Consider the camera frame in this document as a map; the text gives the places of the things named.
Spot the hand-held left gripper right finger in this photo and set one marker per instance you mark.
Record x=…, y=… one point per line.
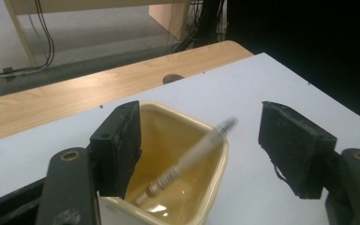
x=296, y=150

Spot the wooden table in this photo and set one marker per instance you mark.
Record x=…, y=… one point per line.
x=75, y=93

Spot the beige wooden desk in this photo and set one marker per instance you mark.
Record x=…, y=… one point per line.
x=168, y=18

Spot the dark round table grommet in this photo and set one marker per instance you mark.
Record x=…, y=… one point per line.
x=172, y=78

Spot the white table board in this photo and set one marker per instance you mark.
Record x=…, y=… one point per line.
x=247, y=87

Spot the black metal stand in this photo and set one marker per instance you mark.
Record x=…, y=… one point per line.
x=211, y=18

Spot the clear pen with grey tip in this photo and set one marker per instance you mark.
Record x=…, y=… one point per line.
x=197, y=150

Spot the cream square ceramic container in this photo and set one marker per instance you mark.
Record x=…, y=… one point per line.
x=165, y=140

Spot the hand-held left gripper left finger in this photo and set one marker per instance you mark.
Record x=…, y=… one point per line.
x=115, y=153

